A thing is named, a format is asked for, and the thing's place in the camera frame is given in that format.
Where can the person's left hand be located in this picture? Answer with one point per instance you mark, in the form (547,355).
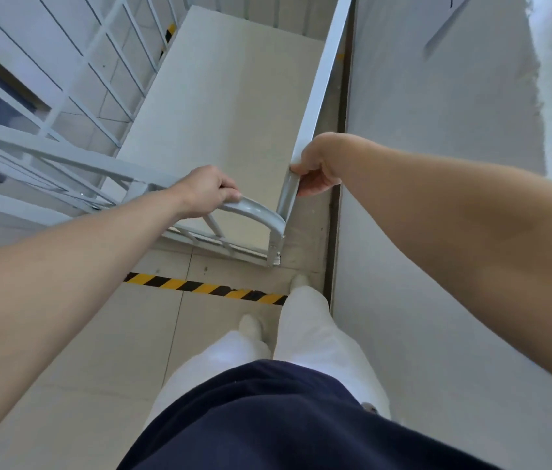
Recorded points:
(202,188)

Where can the person's right hand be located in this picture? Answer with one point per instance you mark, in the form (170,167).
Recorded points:
(322,159)

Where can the person's left fingers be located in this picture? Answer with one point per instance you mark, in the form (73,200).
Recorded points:
(229,189)

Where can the person's right thumb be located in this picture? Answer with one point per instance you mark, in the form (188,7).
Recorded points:
(316,187)

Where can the person's left forearm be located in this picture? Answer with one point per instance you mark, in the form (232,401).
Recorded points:
(60,293)

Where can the person's right forearm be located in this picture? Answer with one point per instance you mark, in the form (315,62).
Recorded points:
(462,230)

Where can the white flat cart platform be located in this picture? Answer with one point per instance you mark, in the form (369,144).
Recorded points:
(227,112)

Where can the white shoe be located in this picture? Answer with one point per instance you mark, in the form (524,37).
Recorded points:
(250,327)
(299,281)

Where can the yellow black hazard tape strip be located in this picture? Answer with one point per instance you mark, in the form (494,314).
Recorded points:
(202,287)

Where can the white trousers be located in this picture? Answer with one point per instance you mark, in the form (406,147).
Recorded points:
(310,337)

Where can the white metal grid fence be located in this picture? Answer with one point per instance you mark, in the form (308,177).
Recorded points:
(109,53)

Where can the navy blue shirt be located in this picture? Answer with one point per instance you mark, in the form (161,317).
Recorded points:
(276,420)

